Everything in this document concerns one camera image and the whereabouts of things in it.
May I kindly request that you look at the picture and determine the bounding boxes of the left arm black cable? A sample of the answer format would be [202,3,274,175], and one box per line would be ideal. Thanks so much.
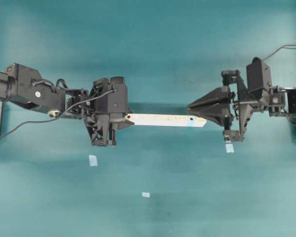
[0,90,114,144]

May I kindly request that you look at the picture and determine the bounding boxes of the white wooden board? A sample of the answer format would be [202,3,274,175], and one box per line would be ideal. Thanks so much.
[125,114,207,127]

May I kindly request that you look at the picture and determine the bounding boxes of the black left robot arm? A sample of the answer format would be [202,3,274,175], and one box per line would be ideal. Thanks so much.
[0,63,134,147]

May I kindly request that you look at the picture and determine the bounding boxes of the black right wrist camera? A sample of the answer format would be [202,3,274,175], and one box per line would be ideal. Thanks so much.
[246,57,272,100]

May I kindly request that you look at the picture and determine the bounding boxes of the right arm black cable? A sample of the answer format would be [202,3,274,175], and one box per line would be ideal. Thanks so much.
[262,43,296,61]

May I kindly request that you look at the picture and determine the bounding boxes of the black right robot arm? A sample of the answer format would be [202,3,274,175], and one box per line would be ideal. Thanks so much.
[187,70,296,143]

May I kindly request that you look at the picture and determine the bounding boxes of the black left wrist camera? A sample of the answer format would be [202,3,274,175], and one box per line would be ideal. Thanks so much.
[93,76,128,123]

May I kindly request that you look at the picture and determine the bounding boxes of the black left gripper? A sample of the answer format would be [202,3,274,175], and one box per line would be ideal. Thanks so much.
[85,87,132,146]

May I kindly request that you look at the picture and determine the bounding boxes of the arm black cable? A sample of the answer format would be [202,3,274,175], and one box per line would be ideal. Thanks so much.
[0,90,114,144]
[262,43,296,61]

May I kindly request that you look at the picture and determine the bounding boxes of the blue tape patch left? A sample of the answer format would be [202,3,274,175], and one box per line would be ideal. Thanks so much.
[89,155,98,166]

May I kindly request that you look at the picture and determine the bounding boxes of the blue tape patch right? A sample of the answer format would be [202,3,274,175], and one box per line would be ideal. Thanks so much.
[225,143,234,153]

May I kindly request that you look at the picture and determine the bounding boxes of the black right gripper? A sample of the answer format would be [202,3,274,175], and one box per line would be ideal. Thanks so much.
[187,70,269,142]

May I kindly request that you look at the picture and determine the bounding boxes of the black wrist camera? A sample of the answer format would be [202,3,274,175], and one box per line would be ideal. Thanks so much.
[93,76,128,123]
[246,57,272,100]

